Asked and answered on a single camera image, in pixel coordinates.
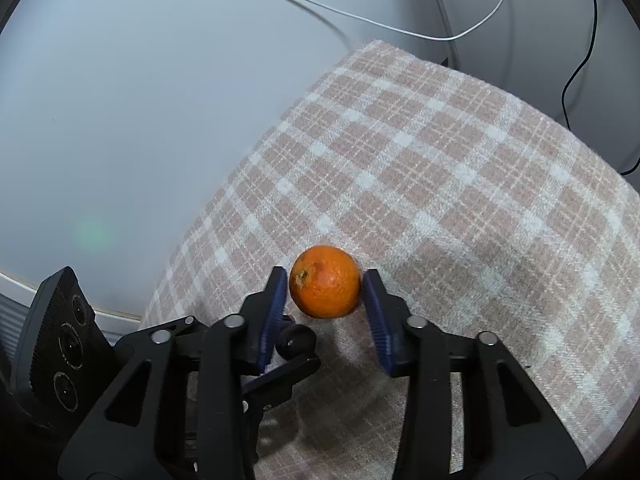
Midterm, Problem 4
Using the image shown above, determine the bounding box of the orange fruit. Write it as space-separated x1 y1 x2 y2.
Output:
288 245 360 318

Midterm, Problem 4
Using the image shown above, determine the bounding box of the pink plaid tablecloth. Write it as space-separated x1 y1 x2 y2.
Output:
142 41 639 462

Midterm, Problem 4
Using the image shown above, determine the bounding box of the black camera module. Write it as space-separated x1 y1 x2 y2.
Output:
10 266 117 434

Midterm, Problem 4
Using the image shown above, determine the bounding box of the white cable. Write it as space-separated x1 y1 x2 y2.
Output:
219 0 510 42

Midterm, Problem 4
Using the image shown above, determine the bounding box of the black cable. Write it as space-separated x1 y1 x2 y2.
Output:
560 0 640 177

